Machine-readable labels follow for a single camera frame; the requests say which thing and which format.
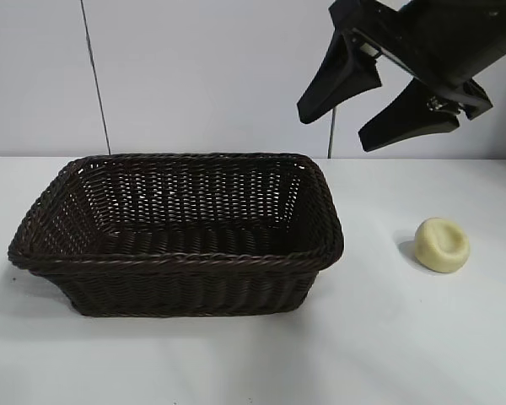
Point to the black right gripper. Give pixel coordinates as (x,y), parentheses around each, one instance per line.
(438,38)

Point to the pale yellow egg yolk pastry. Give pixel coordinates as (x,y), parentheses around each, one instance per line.
(442,243)

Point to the dark brown wicker basket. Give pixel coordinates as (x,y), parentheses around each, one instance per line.
(173,278)

